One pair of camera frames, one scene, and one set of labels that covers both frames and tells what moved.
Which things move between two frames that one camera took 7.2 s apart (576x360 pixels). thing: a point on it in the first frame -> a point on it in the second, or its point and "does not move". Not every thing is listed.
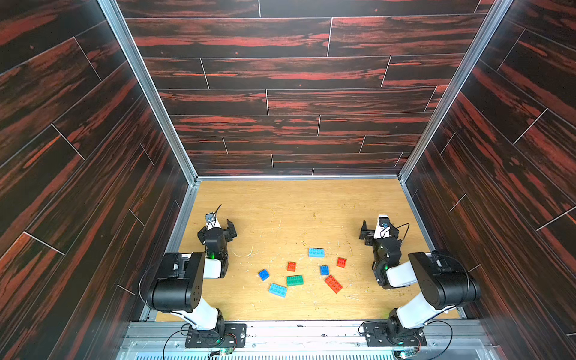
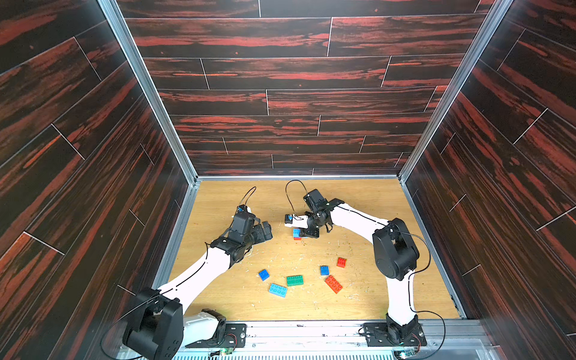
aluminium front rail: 308,340 does not move
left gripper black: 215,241 -> 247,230
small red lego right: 341,262 does not move
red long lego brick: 334,285 does not move
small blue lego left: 264,274 does not move
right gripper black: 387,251 -> 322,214
